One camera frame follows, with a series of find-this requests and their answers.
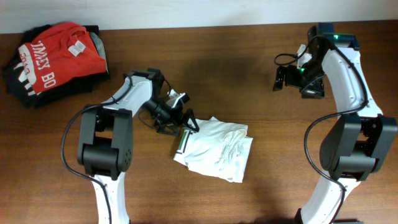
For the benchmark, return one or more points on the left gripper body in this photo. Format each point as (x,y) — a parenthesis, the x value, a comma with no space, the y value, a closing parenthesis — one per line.
(163,113)

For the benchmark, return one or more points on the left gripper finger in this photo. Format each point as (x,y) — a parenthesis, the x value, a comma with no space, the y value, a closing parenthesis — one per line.
(170,130)
(189,121)

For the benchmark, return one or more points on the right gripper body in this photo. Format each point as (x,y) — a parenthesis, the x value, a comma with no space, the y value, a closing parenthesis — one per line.
(307,79)

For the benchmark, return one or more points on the white t-shirt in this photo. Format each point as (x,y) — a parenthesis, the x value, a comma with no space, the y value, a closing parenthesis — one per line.
(219,149)

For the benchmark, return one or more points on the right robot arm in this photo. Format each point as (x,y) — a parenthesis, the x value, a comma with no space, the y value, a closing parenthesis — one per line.
(359,141)

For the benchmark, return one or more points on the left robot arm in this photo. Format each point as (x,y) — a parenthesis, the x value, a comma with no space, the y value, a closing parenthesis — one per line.
(105,144)

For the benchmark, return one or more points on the grey folded garment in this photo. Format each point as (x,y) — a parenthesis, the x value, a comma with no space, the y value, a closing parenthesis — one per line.
(100,48)

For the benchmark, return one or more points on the red folded t-shirt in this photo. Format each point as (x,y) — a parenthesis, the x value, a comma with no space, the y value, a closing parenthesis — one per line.
(57,55)

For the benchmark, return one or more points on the black folded t-shirt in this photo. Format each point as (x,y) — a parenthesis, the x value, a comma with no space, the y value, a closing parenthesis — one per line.
(73,87)

